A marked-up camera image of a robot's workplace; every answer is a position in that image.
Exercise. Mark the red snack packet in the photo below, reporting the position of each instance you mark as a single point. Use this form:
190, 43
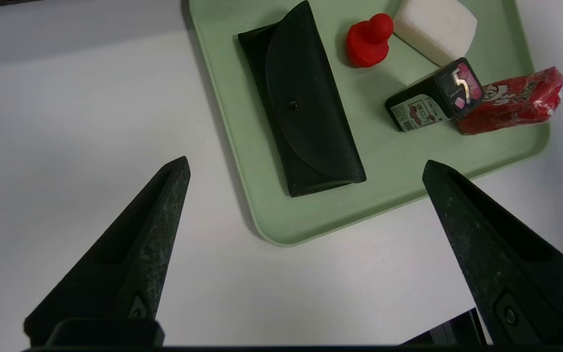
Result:
506, 105

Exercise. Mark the light green plastic tray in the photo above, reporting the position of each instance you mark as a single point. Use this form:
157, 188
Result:
384, 166

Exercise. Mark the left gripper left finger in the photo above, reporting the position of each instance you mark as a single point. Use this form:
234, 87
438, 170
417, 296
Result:
130, 254

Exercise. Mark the small red rubber toy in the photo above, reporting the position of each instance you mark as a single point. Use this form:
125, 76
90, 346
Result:
367, 44

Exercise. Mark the black glasses case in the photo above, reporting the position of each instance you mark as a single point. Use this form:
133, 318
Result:
306, 112

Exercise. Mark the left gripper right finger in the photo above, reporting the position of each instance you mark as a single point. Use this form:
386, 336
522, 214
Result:
496, 254

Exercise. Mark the white soap bar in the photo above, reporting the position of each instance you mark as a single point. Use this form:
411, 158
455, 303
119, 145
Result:
433, 24

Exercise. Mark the black gum box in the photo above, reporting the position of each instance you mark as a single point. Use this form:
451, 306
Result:
423, 105

